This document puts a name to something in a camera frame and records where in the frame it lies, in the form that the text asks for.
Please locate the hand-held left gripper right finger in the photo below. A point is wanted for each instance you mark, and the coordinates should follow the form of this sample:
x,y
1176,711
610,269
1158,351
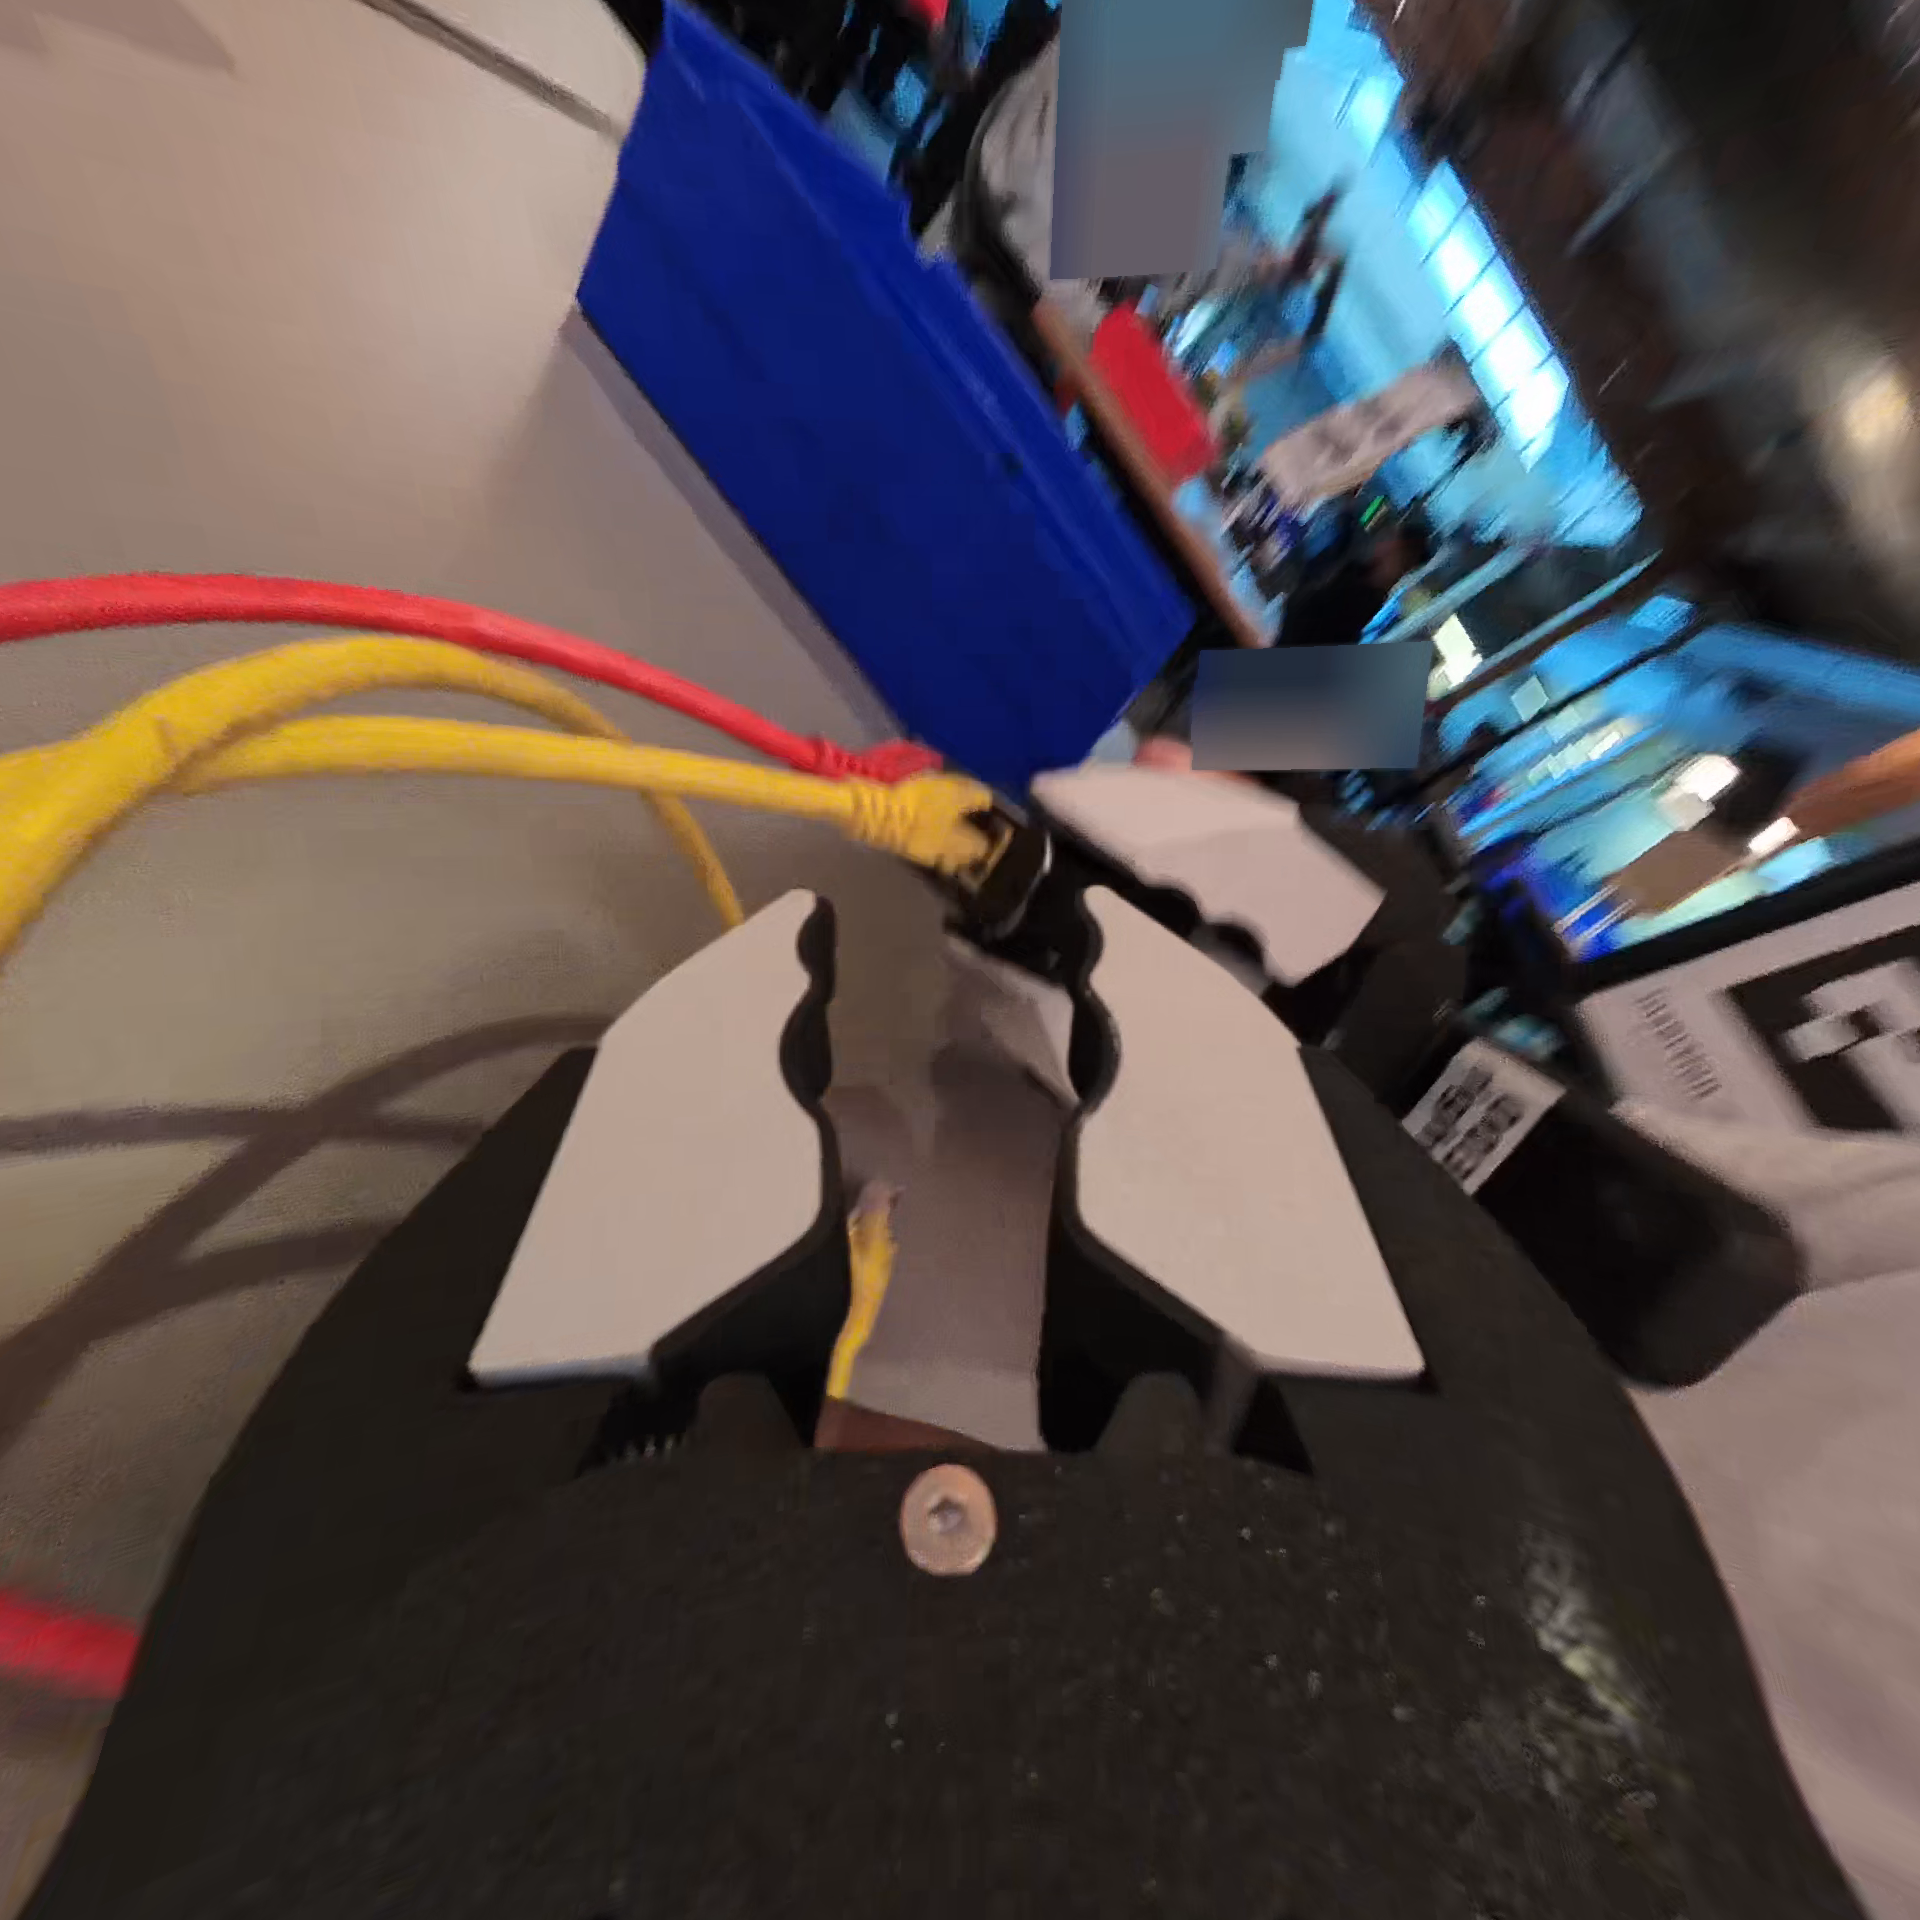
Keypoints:
x,y
1214,1170

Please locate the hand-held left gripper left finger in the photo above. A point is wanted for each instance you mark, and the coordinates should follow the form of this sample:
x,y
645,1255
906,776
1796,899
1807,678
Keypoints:
x,y
675,1141

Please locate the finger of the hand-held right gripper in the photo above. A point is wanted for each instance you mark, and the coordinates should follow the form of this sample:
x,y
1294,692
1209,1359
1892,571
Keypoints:
x,y
1200,848

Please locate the black ethernet coupler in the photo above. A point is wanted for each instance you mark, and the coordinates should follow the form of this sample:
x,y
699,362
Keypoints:
x,y
1009,879

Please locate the wooden background table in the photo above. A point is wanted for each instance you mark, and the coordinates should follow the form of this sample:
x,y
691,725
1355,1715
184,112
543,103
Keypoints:
x,y
1189,548

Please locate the white paper sign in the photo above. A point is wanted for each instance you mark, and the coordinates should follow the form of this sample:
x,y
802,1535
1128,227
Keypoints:
x,y
1373,428

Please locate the red box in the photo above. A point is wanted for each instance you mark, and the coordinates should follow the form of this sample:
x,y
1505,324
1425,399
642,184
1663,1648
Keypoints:
x,y
1148,383

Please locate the wooden pole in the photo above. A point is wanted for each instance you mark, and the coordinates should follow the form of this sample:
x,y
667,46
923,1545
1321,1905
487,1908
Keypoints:
x,y
1868,789

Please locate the blue plastic bin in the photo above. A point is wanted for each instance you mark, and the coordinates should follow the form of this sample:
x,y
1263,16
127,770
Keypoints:
x,y
871,434

